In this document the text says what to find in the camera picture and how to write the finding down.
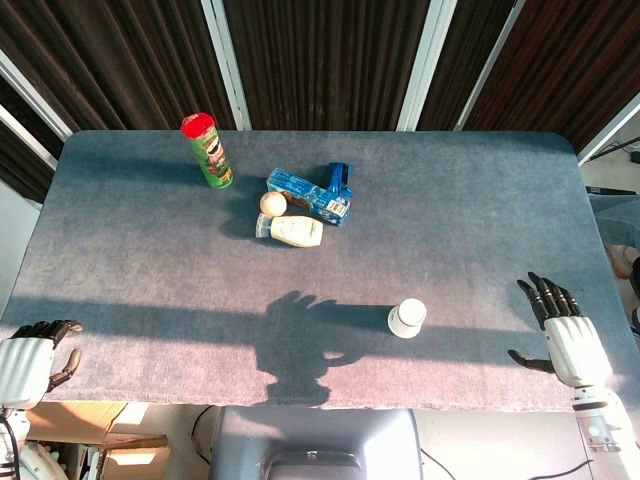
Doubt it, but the blue table cloth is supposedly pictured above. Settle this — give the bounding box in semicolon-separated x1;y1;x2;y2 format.
0;130;640;414

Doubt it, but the brown cardboard box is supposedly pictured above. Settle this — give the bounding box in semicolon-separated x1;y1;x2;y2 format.
24;401;171;480

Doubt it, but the white squeeze bottle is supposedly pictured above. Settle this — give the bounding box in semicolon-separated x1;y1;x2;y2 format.
255;213;324;249

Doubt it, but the white ball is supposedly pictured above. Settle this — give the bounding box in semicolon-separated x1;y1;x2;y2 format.
259;191;288;217

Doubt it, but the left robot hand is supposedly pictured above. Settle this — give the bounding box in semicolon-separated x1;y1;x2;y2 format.
0;319;85;410

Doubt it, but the blue cardboard box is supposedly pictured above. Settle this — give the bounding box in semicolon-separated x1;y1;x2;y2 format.
266;161;354;228

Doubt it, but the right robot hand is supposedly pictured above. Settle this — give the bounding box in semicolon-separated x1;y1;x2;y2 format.
508;271;614;390

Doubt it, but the black cable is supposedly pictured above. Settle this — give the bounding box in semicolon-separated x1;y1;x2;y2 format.
419;447;596;480

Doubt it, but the grey robot torso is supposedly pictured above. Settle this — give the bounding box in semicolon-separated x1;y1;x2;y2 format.
207;405;424;480

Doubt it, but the white paper cup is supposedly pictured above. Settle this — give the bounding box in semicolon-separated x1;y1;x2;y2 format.
387;297;428;339

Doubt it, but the green chips can red lid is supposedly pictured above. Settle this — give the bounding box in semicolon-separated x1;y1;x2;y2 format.
180;112;235;190

